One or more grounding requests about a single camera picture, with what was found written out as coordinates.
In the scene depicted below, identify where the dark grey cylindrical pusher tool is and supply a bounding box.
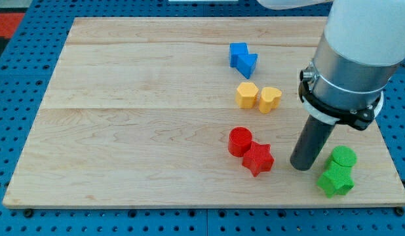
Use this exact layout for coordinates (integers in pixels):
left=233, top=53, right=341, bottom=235
left=290, top=115, right=335, bottom=171

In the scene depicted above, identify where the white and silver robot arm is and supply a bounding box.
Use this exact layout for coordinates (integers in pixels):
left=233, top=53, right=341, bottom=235
left=299, top=0, right=405, bottom=130

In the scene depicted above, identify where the light wooden board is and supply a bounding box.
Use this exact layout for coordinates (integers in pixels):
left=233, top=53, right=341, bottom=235
left=3, top=17, right=405, bottom=209

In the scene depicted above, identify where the blue triangle block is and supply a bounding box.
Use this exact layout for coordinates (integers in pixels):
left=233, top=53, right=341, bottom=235
left=236, top=54, right=258, bottom=79

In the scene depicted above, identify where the green star block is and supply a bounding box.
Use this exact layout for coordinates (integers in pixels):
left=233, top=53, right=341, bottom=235
left=317, top=161, right=355, bottom=198

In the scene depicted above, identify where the red cylinder block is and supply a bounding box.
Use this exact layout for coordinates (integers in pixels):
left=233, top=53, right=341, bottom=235
left=228, top=127, right=252, bottom=157

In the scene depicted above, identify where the green cylinder block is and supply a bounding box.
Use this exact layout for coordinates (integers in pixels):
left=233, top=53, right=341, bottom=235
left=324, top=146, right=357, bottom=169

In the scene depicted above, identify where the yellow hexagon block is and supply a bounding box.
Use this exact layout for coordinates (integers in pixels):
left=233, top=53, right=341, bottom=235
left=235, top=82, right=259, bottom=109

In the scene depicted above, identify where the blue cube block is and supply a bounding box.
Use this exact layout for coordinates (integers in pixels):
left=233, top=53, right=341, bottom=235
left=229, top=43, right=248, bottom=68

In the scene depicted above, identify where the yellow heart block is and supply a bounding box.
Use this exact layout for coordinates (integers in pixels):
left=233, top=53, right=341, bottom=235
left=258, top=87, right=282, bottom=114

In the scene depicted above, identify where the red star block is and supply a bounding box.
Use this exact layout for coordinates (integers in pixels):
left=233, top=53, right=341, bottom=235
left=242, top=141, right=275, bottom=177

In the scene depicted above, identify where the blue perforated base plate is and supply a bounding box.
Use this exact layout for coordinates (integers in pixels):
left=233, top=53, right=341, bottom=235
left=0, top=0, right=405, bottom=235

